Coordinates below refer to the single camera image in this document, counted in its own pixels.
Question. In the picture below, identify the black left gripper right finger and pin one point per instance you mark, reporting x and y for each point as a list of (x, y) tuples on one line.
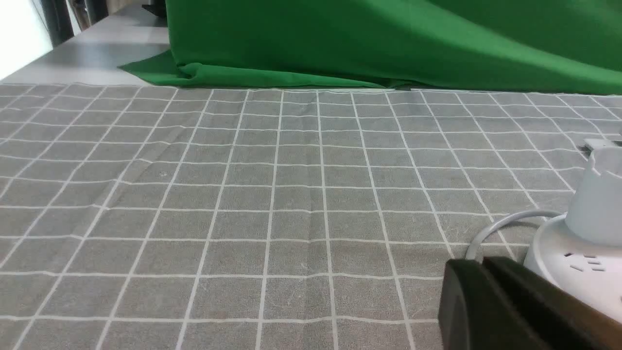
[(559, 319)]

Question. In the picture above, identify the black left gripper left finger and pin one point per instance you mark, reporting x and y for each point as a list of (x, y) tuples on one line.
[(475, 314)]

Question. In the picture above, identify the white desk lamp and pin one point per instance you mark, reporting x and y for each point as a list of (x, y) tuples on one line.
[(580, 251)]

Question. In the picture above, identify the green backdrop cloth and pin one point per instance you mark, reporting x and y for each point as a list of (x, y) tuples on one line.
[(571, 46)]

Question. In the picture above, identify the grey checked tablecloth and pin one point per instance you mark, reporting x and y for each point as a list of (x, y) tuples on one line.
[(157, 218)]

